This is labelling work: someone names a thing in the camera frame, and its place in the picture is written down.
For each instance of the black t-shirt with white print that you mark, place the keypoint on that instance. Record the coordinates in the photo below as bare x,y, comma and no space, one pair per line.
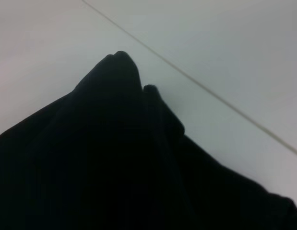
102,167

